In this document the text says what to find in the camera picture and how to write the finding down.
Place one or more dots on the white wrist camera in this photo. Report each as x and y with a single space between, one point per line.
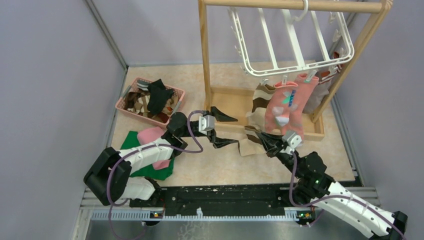
206 124
292 139

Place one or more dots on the pink sock with green pattern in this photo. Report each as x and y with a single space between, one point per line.
303 91

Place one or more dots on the pile of socks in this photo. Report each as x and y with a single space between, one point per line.
137 101

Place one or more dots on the black sock in basket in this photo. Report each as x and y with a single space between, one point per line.
159 95

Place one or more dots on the white clip drying hanger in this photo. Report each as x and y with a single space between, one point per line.
346 53

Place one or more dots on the pink folded cloth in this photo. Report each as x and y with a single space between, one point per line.
149 135

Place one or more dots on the green folded cloth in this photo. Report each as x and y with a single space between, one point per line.
131 141

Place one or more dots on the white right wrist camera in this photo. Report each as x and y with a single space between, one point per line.
292 139

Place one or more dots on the wooden hanger stand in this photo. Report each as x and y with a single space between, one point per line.
236 98

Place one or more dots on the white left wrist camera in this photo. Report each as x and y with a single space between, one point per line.
206 124

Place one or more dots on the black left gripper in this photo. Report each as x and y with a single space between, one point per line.
218 142

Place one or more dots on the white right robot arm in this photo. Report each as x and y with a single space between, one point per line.
311 186

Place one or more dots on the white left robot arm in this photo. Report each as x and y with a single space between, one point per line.
109 178

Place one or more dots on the brown beige striped sock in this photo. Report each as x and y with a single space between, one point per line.
262 96
251 145

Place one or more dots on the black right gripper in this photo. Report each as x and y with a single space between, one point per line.
273 144

